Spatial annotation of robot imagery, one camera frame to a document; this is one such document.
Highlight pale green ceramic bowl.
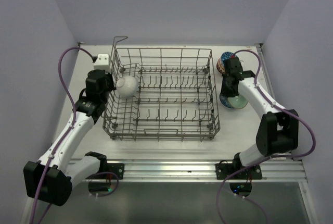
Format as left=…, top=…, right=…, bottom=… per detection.
left=227, top=95, right=248, bottom=109

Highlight white ribbed ceramic bowl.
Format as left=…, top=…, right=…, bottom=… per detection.
left=116, top=76, right=139, bottom=98

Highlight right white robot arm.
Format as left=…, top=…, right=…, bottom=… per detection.
left=219, top=56, right=299, bottom=179

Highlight aluminium mounting rail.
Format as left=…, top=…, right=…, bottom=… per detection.
left=107, top=160, right=307, bottom=182

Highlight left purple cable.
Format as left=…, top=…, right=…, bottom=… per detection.
left=28, top=47, right=96, bottom=224

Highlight white bowl dark stripes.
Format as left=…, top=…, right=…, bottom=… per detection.
left=216, top=59, right=225, bottom=74

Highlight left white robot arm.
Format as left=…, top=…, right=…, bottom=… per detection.
left=23, top=70, right=115, bottom=206

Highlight blue floral white bowl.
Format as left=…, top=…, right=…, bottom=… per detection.
left=219, top=93, right=234, bottom=109

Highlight red diamond pattern bowl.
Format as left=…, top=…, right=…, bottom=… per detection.
left=221, top=52, right=234, bottom=65

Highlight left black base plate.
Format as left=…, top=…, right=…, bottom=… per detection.
left=95, top=163, right=125, bottom=180

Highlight grey wire dish rack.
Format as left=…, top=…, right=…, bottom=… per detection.
left=103, top=36, right=220, bottom=141

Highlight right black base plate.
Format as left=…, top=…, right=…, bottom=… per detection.
left=215, top=159, right=263, bottom=180

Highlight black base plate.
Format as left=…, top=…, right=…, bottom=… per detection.
left=95, top=163, right=125, bottom=180
left=215, top=159, right=263, bottom=180

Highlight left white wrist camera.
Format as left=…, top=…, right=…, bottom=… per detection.
left=93, top=54, right=111, bottom=73

